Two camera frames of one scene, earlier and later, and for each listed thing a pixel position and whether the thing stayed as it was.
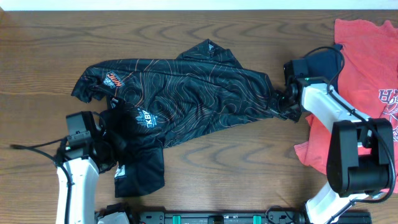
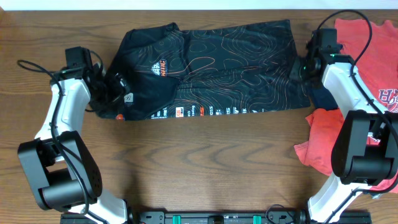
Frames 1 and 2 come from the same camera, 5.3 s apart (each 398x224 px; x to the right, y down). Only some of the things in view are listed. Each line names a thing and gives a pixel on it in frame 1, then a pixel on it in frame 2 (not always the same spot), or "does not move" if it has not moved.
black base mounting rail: x=239 y=216 does not move
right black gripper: x=293 y=117 -> x=296 y=65
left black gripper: x=106 y=163 -> x=119 y=89
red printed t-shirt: x=368 y=79 does not move
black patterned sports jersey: x=157 y=101 -> x=210 y=71
